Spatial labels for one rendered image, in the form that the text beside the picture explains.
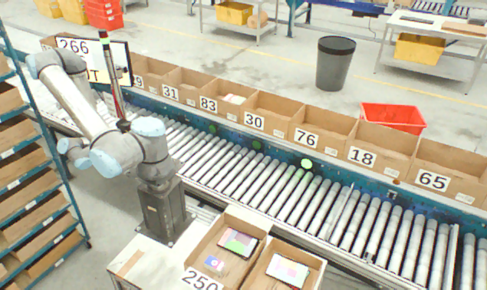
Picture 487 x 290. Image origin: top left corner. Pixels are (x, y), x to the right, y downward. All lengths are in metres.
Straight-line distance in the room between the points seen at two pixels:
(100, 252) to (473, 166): 2.70
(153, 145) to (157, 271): 0.68
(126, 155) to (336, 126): 1.57
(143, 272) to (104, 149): 0.71
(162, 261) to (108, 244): 1.19
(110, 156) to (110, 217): 1.77
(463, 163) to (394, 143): 0.41
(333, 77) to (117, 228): 3.32
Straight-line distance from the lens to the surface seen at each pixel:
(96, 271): 2.96
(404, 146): 2.54
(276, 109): 2.72
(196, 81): 3.07
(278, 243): 1.91
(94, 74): 2.51
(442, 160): 2.56
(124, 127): 2.34
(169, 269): 1.92
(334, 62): 4.80
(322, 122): 2.61
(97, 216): 3.31
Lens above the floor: 2.35
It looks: 37 degrees down
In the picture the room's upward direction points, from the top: 1 degrees clockwise
